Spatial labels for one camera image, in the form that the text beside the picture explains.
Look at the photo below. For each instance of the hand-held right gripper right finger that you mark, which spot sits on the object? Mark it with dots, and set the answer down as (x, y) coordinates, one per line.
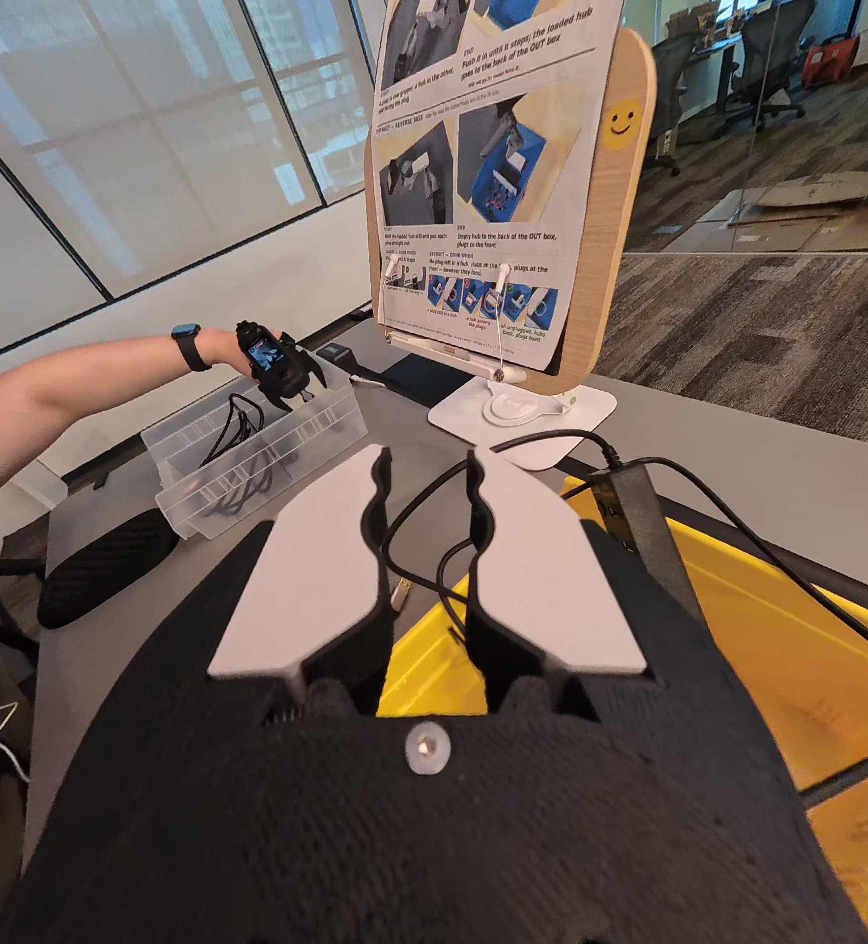
(559, 590)

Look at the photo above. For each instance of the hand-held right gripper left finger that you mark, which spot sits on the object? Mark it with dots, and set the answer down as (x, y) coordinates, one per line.
(294, 590)

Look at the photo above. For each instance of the clear plastic bin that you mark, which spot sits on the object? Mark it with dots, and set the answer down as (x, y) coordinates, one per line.
(316, 443)

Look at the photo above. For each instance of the black 7-port USB hub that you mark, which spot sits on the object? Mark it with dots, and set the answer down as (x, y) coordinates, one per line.
(788, 553)

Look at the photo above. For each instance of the yellow plastic bin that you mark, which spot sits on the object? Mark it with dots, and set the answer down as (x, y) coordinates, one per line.
(788, 708)

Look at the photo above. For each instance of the person's left forearm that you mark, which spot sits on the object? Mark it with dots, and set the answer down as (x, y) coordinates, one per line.
(80, 391)

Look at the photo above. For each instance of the person's left hand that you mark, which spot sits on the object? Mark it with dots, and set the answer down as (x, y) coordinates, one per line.
(230, 354)

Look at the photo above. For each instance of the small black device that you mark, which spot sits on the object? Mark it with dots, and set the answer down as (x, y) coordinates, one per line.
(334, 356)

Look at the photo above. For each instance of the white stand base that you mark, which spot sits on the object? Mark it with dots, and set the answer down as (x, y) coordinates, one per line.
(537, 428)

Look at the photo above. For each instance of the large glass window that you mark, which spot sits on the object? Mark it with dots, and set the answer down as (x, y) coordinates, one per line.
(109, 148)

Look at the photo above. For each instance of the instruction sheet on stand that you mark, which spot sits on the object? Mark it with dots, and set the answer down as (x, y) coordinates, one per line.
(611, 251)

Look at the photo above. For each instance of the yellow smiley sticker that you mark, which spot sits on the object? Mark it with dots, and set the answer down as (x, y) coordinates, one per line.
(623, 123)

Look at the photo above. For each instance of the flat cardboard sheet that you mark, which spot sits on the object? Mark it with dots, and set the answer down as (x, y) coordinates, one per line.
(810, 199)

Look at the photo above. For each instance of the black office chair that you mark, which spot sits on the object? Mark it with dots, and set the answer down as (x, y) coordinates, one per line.
(759, 59)

